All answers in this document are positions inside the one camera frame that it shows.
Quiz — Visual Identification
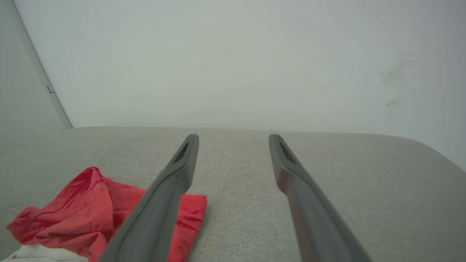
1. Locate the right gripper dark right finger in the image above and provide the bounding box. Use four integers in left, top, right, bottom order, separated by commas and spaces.
269, 134, 372, 262

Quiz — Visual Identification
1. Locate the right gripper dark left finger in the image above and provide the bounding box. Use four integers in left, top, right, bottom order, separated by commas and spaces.
98, 134, 200, 262

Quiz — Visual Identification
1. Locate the red and white garment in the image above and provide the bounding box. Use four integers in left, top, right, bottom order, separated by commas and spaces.
5, 166, 208, 262

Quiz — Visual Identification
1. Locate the grey wall corner strip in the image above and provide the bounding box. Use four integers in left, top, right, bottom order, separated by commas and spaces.
5, 0, 73, 130

